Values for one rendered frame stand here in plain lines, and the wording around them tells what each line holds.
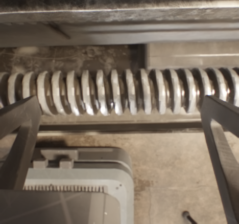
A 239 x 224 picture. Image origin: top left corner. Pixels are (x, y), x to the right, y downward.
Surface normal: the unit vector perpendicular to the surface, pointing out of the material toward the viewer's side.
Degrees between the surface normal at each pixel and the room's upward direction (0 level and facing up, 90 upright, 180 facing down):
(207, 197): 0
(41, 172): 45
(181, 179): 0
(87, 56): 0
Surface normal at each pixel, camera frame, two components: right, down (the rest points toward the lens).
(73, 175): -0.01, -0.61
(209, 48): -0.01, 0.13
